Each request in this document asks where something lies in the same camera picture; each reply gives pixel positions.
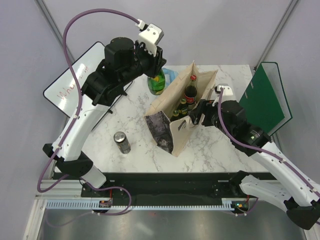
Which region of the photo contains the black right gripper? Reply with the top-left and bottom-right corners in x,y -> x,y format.
187,98 -> 234,139

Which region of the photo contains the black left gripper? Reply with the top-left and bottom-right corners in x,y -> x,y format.
120,40 -> 167,86

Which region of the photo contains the Coca-Cola glass bottle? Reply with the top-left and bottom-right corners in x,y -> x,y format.
184,74 -> 198,105

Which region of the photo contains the cream canvas Monet tote bag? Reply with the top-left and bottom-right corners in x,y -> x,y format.
143,62 -> 218,157

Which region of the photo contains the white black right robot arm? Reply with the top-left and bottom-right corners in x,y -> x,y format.
188,99 -> 320,230

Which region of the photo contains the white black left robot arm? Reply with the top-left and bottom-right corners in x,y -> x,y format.
43,37 -> 167,197

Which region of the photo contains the black Schweppes drink can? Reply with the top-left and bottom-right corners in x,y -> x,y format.
113,131 -> 131,154

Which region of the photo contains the white dry-erase board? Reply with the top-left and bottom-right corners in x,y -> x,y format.
42,41 -> 133,118

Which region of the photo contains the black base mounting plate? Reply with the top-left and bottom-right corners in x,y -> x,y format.
81,170 -> 249,205

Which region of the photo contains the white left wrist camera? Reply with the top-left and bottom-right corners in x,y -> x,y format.
135,19 -> 164,57

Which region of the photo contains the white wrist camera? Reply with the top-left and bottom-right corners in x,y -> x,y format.
214,83 -> 234,97
135,19 -> 164,57

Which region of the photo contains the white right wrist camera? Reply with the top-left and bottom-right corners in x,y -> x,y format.
214,83 -> 234,97

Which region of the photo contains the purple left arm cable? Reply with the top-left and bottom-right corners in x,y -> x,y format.
36,8 -> 141,193

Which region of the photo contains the green ring binder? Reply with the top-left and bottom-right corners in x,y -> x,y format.
239,61 -> 293,136

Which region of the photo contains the light blue slotted cable duct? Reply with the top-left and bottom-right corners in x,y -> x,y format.
45,198 -> 235,211

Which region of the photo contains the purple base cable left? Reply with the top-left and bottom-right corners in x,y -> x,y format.
44,186 -> 133,229

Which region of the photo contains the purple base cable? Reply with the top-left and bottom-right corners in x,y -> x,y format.
224,193 -> 259,217
44,186 -> 133,229

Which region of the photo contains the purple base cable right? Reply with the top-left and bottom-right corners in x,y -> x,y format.
224,193 -> 259,217

